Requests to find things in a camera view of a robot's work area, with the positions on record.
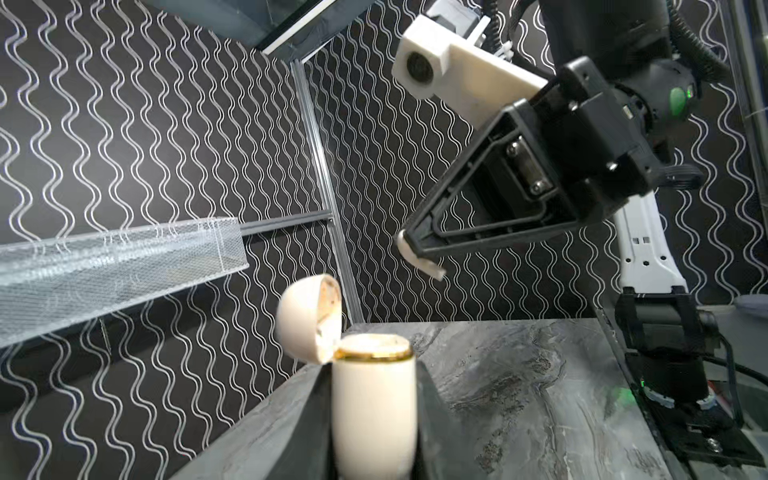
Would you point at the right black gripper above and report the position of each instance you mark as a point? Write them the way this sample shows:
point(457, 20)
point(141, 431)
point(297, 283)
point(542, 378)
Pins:
point(570, 157)

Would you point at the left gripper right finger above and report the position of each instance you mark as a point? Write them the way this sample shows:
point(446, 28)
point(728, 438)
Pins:
point(443, 451)

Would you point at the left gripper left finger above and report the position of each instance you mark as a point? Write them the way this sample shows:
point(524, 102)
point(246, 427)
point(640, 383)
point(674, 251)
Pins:
point(308, 453)

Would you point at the cream earbud charging case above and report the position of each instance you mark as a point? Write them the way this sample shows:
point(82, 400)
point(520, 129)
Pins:
point(374, 419)

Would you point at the white earbud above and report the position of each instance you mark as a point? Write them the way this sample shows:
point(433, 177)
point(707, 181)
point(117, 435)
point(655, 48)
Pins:
point(426, 266)

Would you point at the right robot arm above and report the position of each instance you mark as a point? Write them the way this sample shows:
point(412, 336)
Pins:
point(620, 37)

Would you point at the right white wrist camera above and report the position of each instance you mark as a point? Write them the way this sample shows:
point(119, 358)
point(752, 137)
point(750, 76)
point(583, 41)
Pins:
point(431, 61)

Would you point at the white wire mesh basket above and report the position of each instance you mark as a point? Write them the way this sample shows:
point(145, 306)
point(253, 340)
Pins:
point(53, 284)

